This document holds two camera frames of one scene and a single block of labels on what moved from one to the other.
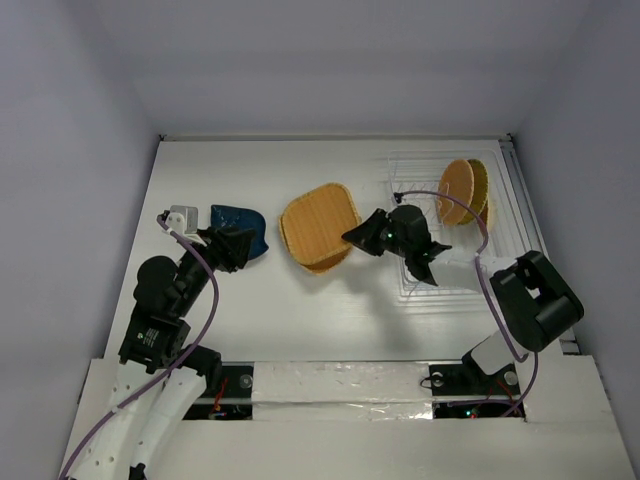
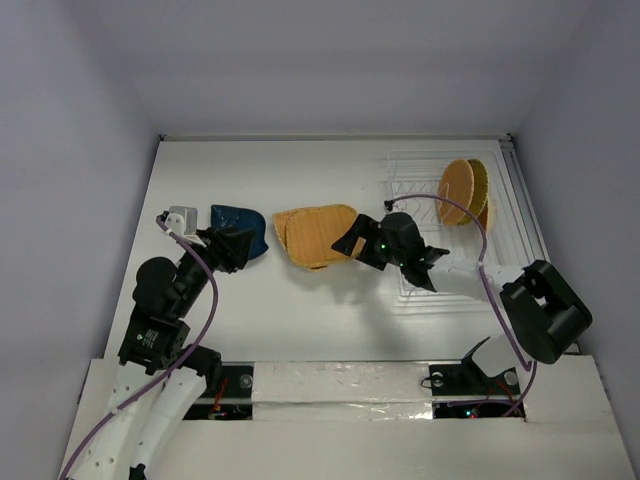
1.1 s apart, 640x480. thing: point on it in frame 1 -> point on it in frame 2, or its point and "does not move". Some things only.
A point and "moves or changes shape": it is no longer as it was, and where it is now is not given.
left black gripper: (230, 246) does not move
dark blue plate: (242, 218) does not move
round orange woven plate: (458, 182) does not move
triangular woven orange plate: (321, 267) moves or changes shape
